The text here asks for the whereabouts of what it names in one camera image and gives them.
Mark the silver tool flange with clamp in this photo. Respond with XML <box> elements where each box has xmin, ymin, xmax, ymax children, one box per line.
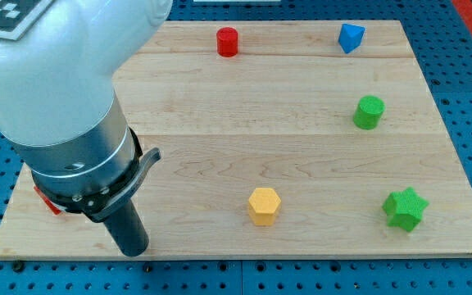
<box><xmin>13</xmin><ymin>98</ymin><xmax>161</xmax><ymax>222</ymax></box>

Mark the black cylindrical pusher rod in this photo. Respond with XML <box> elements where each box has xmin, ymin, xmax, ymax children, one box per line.
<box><xmin>103</xmin><ymin>201</ymin><xmax>149</xmax><ymax>256</ymax></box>

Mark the red star block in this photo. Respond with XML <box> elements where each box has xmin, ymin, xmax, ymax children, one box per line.
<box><xmin>34</xmin><ymin>185</ymin><xmax>61</xmax><ymax>216</ymax></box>

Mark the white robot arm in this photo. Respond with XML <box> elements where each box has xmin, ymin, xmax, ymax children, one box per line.
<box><xmin>0</xmin><ymin>0</ymin><xmax>172</xmax><ymax>256</ymax></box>

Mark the green star block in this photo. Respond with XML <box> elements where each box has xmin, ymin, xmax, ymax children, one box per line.
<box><xmin>382</xmin><ymin>187</ymin><xmax>429</xmax><ymax>233</ymax></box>

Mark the yellow hexagon block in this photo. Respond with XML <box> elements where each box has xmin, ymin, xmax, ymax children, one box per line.
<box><xmin>248</xmin><ymin>188</ymin><xmax>281</xmax><ymax>226</ymax></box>

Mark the wooden board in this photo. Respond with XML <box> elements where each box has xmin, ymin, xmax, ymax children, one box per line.
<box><xmin>0</xmin><ymin>20</ymin><xmax>472</xmax><ymax>261</ymax></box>

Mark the fiducial marker tag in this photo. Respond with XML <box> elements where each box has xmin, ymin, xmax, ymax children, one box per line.
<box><xmin>0</xmin><ymin>0</ymin><xmax>54</xmax><ymax>41</ymax></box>

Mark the red cylinder block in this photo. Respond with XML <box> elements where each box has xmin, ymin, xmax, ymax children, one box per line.
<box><xmin>216</xmin><ymin>27</ymin><xmax>238</xmax><ymax>57</ymax></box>

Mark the green cylinder block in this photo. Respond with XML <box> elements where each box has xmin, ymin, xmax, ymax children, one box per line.
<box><xmin>353</xmin><ymin>95</ymin><xmax>385</xmax><ymax>129</ymax></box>

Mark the blue triangular block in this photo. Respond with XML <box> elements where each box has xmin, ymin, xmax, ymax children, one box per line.
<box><xmin>338</xmin><ymin>24</ymin><xmax>365</xmax><ymax>54</ymax></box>

